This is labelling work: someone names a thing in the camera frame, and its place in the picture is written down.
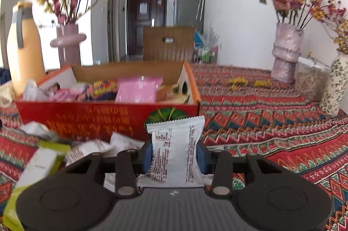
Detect fallen yellow petals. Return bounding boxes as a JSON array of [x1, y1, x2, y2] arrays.
[[227, 77, 249, 90]]

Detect green and white snack packet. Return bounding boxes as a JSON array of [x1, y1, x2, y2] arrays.
[[3, 140, 72, 231]]

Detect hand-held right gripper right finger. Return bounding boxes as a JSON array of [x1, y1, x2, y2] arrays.
[[196, 140, 284, 199]]

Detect dried mixed flower bouquet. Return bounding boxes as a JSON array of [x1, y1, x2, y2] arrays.
[[308, 0, 348, 55]]

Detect silver white snack packet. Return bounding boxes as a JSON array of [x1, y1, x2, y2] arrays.
[[20, 122, 59, 139]]

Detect bright pink snack packet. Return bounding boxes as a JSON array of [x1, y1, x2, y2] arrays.
[[115, 76, 164, 104]]

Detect wooden chair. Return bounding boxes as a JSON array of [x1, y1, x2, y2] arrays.
[[143, 26, 196, 62]]

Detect yellow thermos jug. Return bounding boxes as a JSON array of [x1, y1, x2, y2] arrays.
[[6, 1, 47, 97]]

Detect white umbrella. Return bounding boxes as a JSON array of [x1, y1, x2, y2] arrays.
[[196, 0, 205, 21]]

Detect grey refrigerator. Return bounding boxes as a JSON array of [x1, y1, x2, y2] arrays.
[[174, 0, 205, 36]]

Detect clear plastic jar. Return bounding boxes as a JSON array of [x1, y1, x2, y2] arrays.
[[294, 56, 331, 101]]

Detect wire rack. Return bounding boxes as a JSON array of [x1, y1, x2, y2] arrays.
[[194, 45, 219, 63]]

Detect patterned red tablecloth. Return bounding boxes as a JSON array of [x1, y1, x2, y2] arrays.
[[0, 64, 348, 231]]

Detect textured pink vase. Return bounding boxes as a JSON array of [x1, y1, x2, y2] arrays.
[[271, 23, 304, 84]]

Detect floral white vase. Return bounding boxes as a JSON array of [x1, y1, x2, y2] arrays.
[[319, 50, 348, 117]]

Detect smooth pink vase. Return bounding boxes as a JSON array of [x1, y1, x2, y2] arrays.
[[50, 23, 87, 67]]

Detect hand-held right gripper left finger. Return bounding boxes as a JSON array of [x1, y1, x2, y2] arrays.
[[65, 140, 153, 199]]

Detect red cardboard box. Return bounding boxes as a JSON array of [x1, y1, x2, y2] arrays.
[[15, 61, 202, 142]]

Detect dark brown door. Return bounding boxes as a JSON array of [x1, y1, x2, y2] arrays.
[[126, 0, 167, 60]]

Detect pale pink snack packet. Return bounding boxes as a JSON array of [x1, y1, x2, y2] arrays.
[[49, 88, 82, 101]]

